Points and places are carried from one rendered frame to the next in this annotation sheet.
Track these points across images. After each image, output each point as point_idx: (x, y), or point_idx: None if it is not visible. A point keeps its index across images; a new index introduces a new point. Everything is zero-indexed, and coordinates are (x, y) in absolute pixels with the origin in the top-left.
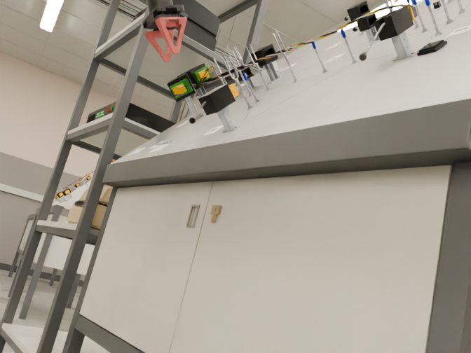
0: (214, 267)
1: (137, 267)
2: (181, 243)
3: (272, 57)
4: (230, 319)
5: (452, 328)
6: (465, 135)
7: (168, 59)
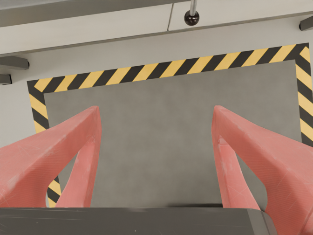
0: (216, 3)
1: (48, 31)
2: (136, 8)
3: None
4: (250, 8)
5: None
6: None
7: (98, 116)
